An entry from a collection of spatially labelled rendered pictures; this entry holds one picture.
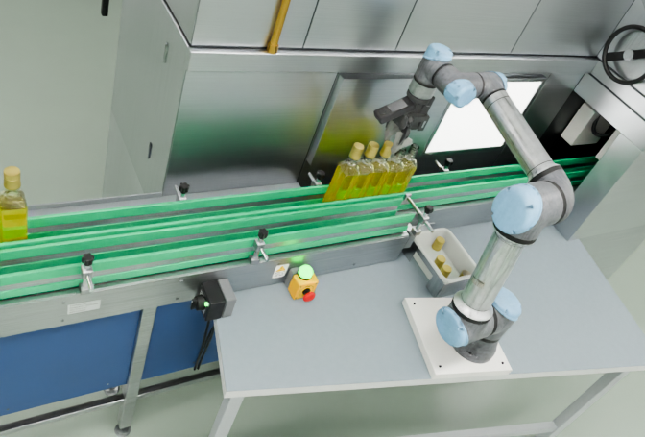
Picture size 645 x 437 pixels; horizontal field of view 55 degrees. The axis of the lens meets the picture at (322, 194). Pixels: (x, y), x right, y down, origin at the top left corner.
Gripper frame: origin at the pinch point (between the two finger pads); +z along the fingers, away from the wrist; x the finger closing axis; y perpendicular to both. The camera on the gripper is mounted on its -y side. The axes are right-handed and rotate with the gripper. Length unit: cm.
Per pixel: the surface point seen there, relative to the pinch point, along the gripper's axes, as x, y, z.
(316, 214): -6.5, -22.2, 20.7
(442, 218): -5, 37, 33
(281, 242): -13.7, -36.7, 22.6
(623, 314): -58, 94, 40
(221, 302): -24, -57, 32
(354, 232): -13.4, -10.5, 23.6
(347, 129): 12.0, -7.7, 2.6
